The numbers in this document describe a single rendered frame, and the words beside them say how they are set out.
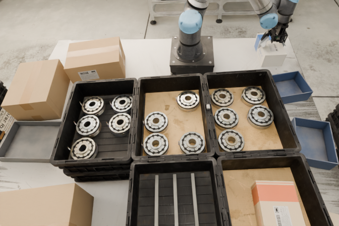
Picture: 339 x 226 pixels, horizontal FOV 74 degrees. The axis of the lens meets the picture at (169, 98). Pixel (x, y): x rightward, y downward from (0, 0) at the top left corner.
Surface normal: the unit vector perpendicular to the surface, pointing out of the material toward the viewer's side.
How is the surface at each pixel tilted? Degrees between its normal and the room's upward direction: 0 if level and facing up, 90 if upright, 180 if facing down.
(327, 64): 0
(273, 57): 90
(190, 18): 10
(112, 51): 0
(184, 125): 0
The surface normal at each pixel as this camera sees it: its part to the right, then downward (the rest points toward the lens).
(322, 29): -0.07, -0.60
